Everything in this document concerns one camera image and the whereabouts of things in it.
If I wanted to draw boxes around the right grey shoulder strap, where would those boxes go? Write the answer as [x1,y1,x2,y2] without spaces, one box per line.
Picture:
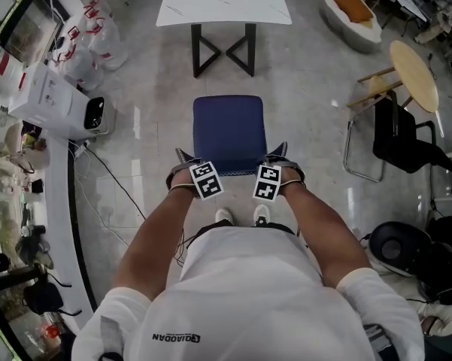
[363,323,392,361]

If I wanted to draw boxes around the orange cushion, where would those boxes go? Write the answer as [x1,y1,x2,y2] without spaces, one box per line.
[331,0,373,24]

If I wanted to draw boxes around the person's left forearm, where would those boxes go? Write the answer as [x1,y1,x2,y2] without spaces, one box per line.
[112,186,204,300]

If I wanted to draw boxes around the dark blue dining chair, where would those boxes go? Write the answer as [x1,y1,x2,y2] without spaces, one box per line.
[174,95,290,176]

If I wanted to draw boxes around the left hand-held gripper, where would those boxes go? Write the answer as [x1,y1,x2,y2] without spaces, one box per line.
[166,160,225,201]

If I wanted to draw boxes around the large jug with red label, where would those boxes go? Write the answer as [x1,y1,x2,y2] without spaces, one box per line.
[0,38,27,97]

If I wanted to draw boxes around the person's right forearm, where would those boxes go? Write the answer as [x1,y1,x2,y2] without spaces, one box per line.
[281,182,372,289]

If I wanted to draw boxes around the white curved counter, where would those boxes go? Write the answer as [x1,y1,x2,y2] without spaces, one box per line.
[0,99,99,361]

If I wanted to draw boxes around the white round lounge seat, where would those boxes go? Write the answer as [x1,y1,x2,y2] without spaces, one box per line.
[319,0,384,54]

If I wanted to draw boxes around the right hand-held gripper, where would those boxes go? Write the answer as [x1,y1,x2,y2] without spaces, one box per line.
[252,155,306,205]

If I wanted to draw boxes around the white water dispenser cabinet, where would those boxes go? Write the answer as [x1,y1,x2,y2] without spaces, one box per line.
[8,62,91,139]

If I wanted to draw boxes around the black cantilever office chair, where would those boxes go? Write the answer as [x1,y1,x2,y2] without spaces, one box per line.
[344,90,452,183]

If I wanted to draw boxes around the round wooden side table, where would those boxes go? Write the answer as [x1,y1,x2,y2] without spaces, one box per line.
[346,39,440,114]

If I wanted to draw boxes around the white marble table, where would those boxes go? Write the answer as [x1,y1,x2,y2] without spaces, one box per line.
[156,0,293,78]

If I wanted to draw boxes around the grey shoulder strap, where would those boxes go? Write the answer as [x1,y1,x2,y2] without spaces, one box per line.
[363,323,392,361]
[99,316,125,361]

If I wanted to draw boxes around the black floor cable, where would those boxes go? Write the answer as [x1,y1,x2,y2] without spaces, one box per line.
[84,147,147,221]

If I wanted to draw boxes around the person's white t-shirt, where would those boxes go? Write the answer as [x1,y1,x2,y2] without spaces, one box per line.
[71,226,426,361]

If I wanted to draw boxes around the person's left white shoe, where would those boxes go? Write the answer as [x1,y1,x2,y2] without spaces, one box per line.
[214,208,235,225]

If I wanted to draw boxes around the person's white shoe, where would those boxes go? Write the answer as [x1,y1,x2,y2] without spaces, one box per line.
[253,204,272,227]
[214,208,235,225]

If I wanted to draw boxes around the person's right white shoe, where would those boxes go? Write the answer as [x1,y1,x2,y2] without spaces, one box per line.
[253,204,272,227]

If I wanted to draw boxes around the group of clear water jugs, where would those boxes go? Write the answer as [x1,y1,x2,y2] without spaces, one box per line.
[56,0,129,92]

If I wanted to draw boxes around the beige unit with black opening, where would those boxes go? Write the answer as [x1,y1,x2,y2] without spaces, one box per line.
[83,96,111,135]

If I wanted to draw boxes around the black round seat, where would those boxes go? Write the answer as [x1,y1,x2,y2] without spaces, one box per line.
[369,221,435,278]

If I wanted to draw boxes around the left grey shoulder strap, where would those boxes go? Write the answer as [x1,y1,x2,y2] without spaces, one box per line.
[99,316,125,361]

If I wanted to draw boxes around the black framed window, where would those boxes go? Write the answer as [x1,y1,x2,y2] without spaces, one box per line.
[0,0,67,67]

